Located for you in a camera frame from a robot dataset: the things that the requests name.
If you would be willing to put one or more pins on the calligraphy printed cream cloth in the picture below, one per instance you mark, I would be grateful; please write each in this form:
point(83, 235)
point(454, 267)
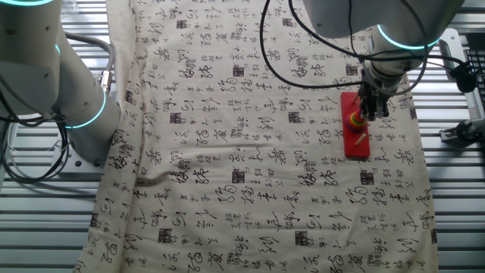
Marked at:
point(246, 170)

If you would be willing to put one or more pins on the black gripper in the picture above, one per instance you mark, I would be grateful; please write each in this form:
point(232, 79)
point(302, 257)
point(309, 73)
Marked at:
point(375, 91)

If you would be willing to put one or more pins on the clear plastic item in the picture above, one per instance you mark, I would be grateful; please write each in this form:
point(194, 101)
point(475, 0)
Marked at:
point(70, 5)

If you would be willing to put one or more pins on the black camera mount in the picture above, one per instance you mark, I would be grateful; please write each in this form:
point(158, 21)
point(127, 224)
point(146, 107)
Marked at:
point(464, 130)

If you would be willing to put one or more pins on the silver base mounting plate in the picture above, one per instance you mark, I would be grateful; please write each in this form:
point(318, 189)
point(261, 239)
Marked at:
point(81, 164)

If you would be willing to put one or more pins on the silver ribbed camera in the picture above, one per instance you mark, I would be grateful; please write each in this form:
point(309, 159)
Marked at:
point(476, 108)

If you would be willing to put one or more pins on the red Hanoi base board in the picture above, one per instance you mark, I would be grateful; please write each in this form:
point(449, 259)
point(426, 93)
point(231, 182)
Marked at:
point(356, 151)

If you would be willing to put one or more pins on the black keyboard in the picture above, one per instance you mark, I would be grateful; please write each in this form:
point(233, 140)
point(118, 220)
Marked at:
point(478, 60)

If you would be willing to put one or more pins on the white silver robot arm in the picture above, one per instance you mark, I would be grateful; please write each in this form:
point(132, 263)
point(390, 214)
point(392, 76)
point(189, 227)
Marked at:
point(34, 76)

